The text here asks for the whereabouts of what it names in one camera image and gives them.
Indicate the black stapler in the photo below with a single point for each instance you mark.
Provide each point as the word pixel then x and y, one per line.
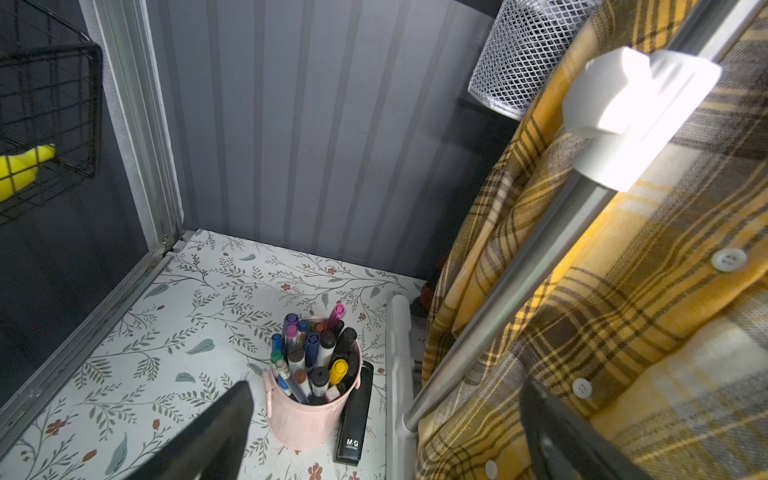
pixel 350 440

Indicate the steel clothes rack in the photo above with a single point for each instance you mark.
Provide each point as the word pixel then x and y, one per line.
pixel 626 106

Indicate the black wire wall basket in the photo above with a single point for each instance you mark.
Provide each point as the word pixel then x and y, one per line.
pixel 51 93

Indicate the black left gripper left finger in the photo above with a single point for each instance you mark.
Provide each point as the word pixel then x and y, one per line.
pixel 211 446

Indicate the floral table mat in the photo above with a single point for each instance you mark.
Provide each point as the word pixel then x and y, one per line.
pixel 205 323

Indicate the yellow plaid long-sleeve shirt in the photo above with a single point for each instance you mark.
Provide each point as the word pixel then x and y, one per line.
pixel 654 325

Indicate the white mesh wire basket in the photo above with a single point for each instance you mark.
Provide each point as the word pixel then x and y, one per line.
pixel 525 44

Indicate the yellow object in basket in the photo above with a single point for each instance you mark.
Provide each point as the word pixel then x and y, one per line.
pixel 20 170

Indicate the pink pen cup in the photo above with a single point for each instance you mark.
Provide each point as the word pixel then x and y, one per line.
pixel 307 426

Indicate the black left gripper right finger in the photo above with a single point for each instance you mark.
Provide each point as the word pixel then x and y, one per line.
pixel 563 445

